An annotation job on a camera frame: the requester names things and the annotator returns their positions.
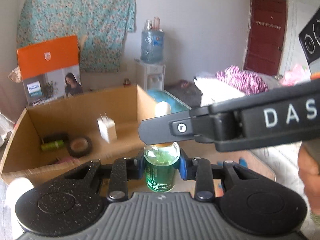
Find right hand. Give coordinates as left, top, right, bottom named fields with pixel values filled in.
left=298, top=144, right=320, bottom=215

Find brown cardboard box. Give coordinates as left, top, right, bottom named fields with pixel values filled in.
left=1, top=86, right=156, bottom=185

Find pink patterned cloth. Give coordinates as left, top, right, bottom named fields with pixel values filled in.
left=215, top=66, right=268, bottom=95

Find pink plastic lid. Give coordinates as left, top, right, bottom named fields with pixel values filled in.
left=55, top=157, right=79, bottom=164

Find blue water jug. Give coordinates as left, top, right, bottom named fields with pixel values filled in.
left=140, top=17, right=165, bottom=64

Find white supplement bottle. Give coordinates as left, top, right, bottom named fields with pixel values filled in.
left=5, top=177, right=34, bottom=220

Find green lip balm tube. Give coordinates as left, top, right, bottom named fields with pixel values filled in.
left=41, top=140, right=65, bottom=151

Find floral teal cloth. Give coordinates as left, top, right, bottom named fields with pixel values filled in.
left=17, top=0, right=136, bottom=73

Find dark red door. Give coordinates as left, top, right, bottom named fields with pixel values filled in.
left=244, top=0, right=287, bottom=76

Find white quilted bedding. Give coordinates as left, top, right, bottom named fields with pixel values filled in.
left=194, top=72, right=246, bottom=107

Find white water dispenser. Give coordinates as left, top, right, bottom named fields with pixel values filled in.
left=135, top=59, right=165, bottom=91

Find orange philips product box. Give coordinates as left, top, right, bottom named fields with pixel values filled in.
left=17, top=35, right=83, bottom=106

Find green dropper bottle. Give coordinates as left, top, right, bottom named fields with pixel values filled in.
left=143, top=101, right=181, bottom=193

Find white usb charger plug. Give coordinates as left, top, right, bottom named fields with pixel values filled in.
left=97, top=114, right=117, bottom=144

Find black electrical tape roll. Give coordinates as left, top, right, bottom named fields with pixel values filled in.
left=67, top=136, right=93, bottom=158

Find black flashlight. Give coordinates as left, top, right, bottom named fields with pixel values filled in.
left=41, top=133, right=69, bottom=144

